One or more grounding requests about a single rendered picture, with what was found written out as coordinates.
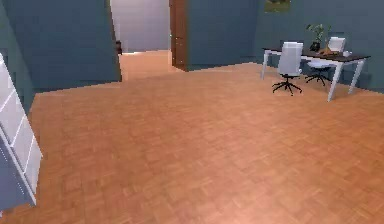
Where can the white office swivel chair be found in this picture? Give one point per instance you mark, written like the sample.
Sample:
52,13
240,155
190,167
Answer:
290,60
336,44

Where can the brown wooden room door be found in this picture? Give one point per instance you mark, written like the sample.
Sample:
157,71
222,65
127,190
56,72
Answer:
179,33

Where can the dark furniture beyond doorway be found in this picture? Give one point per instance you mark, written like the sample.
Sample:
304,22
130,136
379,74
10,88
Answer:
118,47

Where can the small brown object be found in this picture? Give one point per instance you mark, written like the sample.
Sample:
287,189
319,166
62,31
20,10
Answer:
326,51

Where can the green house plant black pot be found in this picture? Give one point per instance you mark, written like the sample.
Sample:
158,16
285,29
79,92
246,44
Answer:
318,33

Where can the dark top white leg desk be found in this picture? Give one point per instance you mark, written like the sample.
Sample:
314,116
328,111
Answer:
336,58

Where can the small white cup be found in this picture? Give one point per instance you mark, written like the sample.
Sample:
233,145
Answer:
346,53

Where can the white chest of drawers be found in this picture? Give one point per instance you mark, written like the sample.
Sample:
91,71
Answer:
15,133

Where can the green framed wall picture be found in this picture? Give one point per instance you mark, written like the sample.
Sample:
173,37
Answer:
277,5

